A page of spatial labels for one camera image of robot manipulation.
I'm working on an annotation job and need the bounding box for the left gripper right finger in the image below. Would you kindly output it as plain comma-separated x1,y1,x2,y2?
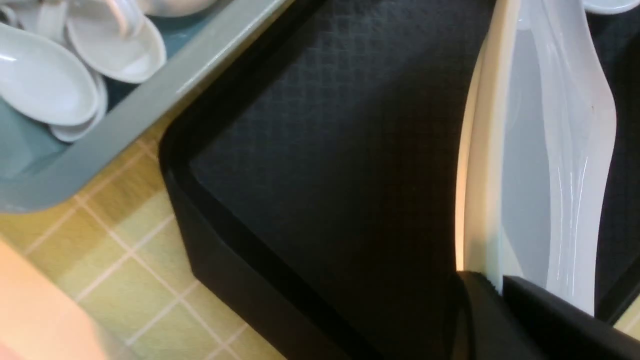
502,276,640,360

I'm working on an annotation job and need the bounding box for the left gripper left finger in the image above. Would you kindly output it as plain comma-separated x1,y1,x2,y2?
447,271,546,360

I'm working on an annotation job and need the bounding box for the white rectangular rice plate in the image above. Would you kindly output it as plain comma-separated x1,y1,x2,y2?
455,0,617,316

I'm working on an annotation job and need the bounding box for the white sauce dish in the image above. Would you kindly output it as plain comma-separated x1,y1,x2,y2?
582,0,640,15

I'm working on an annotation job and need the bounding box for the black serving tray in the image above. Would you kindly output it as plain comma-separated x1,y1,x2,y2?
160,0,639,360

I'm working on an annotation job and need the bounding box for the green checked tablecloth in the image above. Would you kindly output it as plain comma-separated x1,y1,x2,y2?
0,90,640,360

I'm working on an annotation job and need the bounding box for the large white plastic tub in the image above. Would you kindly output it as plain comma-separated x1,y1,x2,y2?
0,243,110,360

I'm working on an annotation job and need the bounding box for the teal plastic bin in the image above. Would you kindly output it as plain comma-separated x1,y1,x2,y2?
1,0,290,214

